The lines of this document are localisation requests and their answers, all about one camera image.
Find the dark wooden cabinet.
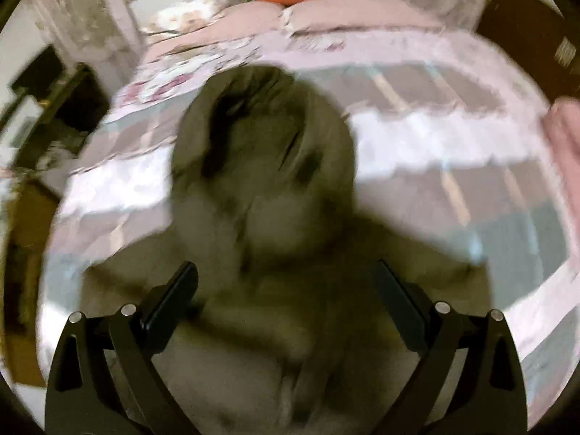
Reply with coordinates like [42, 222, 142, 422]
[0, 45, 112, 173]

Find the olive green hooded jacket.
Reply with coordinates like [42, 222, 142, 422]
[80, 65, 494, 435]

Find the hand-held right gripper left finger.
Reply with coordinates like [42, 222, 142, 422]
[45, 261, 200, 435]

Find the pink cloth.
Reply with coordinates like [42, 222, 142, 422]
[544, 100, 580, 218]

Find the striped pink grey bed blanket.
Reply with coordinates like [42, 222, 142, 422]
[36, 32, 576, 418]

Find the dark wooden nightstand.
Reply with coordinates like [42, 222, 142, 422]
[476, 0, 580, 105]

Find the pink pillow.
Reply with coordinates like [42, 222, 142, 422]
[282, 0, 445, 35]
[149, 1, 286, 50]

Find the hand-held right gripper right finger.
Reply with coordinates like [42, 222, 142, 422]
[372, 259, 529, 435]

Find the floral pink bed sheet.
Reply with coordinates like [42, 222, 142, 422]
[113, 32, 354, 105]

